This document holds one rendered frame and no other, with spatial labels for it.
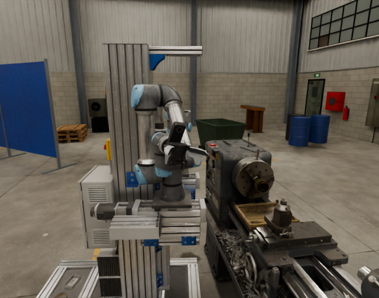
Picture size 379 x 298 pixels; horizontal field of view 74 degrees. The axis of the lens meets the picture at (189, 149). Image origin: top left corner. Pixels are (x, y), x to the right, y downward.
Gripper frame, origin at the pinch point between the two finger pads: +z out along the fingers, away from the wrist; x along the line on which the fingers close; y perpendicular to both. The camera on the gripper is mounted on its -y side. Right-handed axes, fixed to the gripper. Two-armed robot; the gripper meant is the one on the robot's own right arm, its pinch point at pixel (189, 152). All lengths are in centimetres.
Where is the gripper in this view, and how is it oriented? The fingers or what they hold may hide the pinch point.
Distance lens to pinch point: 83.7
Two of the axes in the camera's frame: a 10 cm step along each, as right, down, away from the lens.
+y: -1.3, 9.7, 1.9
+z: 3.9, 2.2, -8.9
